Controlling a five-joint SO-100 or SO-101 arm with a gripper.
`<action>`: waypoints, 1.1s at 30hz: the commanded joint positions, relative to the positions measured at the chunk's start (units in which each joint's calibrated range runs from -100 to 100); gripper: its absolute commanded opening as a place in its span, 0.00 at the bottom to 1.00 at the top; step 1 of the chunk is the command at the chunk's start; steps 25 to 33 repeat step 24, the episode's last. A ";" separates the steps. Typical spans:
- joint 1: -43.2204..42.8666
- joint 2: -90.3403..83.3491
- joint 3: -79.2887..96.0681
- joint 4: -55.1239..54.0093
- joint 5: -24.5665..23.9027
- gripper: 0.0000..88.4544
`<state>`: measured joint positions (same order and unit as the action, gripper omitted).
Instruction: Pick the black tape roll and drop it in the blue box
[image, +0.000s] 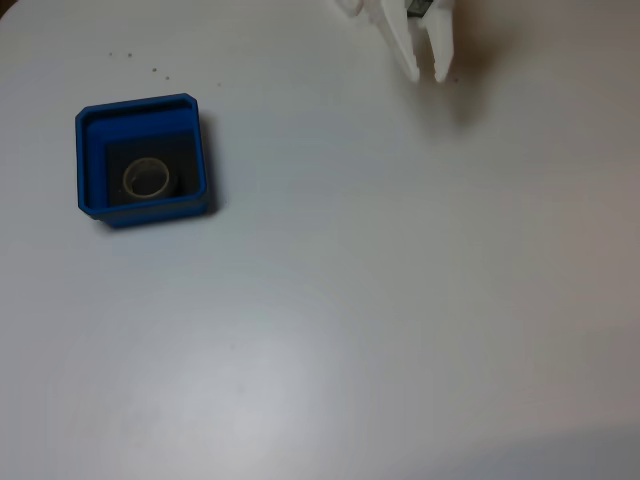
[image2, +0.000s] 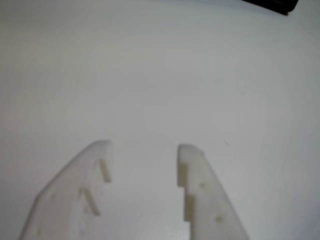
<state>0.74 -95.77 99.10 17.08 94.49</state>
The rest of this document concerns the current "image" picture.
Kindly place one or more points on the black tape roll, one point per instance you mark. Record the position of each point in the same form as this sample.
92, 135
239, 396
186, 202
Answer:
176, 184

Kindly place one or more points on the black pad box liner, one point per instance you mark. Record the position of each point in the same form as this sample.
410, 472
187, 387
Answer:
115, 150

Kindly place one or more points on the blue plastic box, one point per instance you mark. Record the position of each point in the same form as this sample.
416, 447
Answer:
92, 165

